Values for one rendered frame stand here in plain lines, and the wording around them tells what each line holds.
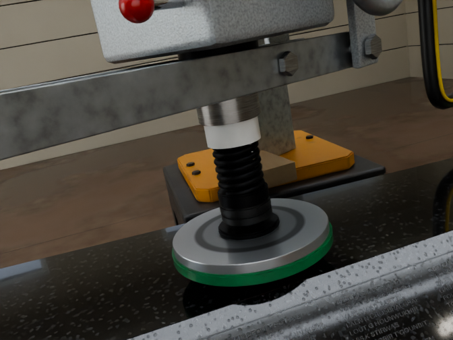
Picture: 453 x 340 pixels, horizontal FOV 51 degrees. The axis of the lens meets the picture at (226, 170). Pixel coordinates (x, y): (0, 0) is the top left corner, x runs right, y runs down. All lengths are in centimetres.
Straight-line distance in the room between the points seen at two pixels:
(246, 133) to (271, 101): 91
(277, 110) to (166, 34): 103
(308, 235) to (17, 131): 36
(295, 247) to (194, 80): 23
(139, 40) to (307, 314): 38
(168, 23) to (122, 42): 9
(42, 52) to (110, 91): 632
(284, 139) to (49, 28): 547
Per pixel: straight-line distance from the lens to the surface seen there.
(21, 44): 678
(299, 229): 63
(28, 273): 85
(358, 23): 69
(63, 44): 675
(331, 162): 141
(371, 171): 142
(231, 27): 47
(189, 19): 48
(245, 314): 60
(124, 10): 45
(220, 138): 59
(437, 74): 107
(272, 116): 150
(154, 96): 47
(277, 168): 124
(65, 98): 43
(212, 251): 61
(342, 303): 63
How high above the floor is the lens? 118
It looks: 16 degrees down
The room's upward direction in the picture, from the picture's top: 10 degrees counter-clockwise
